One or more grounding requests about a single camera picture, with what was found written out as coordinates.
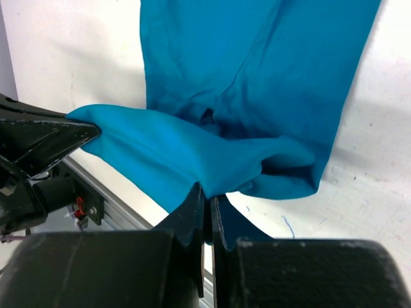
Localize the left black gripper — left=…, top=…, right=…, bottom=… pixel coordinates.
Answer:
left=0, top=94, right=101, bottom=234

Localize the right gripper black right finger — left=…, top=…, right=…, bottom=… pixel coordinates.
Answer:
left=209, top=196, right=410, bottom=307

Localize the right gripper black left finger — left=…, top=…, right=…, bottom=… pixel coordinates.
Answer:
left=1, top=184, right=205, bottom=307

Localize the teal blue t shirt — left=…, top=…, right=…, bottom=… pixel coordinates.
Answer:
left=66, top=0, right=382, bottom=214

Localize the aluminium mounting rail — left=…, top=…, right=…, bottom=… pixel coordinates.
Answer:
left=63, top=157, right=214, bottom=307

